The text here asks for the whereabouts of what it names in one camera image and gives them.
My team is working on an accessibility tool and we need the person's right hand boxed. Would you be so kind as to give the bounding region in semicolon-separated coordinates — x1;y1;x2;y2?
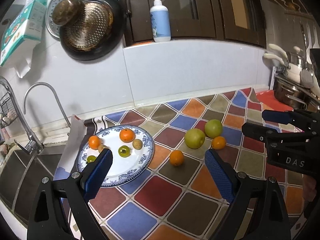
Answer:
303;174;317;202

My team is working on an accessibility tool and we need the large steel pot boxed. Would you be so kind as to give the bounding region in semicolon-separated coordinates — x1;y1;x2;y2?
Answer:
274;79;308;108

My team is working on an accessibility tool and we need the large orange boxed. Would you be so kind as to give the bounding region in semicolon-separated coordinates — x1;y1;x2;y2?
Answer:
119;128;136;143

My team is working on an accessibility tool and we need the white paper sheet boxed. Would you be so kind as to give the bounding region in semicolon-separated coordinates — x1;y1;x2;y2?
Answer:
59;114;88;173

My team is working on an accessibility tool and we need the black wire basket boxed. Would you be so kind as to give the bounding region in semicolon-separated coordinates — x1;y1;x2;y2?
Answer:
0;91;19;128

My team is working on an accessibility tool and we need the blue pump soap bottle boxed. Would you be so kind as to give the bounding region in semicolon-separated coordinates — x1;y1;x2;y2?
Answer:
149;0;172;43

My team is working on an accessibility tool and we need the green white bag box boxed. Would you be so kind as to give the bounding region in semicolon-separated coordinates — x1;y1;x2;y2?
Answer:
0;0;48;67

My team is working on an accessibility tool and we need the black frying pan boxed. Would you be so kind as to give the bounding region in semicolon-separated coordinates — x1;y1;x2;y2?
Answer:
59;0;125;62

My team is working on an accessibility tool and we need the small brass pot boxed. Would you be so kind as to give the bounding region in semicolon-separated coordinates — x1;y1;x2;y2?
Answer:
51;0;85;27

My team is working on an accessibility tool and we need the green apple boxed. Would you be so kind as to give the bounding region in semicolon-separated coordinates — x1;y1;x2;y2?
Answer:
204;119;223;139
184;128;206;149

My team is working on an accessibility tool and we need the red patterned mat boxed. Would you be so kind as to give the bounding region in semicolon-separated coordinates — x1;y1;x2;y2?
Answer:
255;90;310;230

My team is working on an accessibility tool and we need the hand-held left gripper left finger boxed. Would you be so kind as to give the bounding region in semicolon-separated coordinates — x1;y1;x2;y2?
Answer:
26;148;113;240

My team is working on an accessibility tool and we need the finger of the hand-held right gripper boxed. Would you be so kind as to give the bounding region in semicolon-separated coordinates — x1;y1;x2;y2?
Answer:
242;122;310;146
262;109;320;133

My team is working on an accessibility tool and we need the white plastic bag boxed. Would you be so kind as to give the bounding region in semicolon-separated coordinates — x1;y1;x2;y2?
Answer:
15;40;35;78

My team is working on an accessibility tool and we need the colourful diamond tablecloth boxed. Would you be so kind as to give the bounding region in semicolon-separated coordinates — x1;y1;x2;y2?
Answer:
54;87;310;240

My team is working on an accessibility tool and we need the tall steel spring faucet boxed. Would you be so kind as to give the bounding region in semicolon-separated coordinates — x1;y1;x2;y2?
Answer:
0;77;45;155

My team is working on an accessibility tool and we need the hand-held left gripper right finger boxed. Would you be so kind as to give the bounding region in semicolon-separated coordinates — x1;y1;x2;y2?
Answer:
204;149;292;240

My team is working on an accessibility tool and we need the slim gooseneck faucet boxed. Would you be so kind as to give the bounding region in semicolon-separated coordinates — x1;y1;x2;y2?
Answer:
23;82;72;137

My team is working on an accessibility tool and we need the brass perforated colander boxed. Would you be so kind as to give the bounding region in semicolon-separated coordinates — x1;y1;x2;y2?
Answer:
61;2;114;52

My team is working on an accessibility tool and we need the dark wooden window frame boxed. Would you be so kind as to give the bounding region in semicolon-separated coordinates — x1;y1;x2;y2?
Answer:
120;0;268;48

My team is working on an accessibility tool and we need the small orange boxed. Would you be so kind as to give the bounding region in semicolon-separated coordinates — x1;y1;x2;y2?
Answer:
211;136;227;150
169;150;185;166
88;135;101;150

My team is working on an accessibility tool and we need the blue rimmed white plate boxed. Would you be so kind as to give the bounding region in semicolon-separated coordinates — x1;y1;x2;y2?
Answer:
76;124;154;187

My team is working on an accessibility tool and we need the steel lidded pot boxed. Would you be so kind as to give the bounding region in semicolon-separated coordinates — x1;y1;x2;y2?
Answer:
286;46;307;67

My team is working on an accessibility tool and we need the steel sink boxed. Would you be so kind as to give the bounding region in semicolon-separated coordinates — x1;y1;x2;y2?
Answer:
0;150;64;227

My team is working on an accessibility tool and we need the white spoon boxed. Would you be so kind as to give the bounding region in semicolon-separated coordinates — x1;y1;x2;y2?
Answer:
310;22;320;48

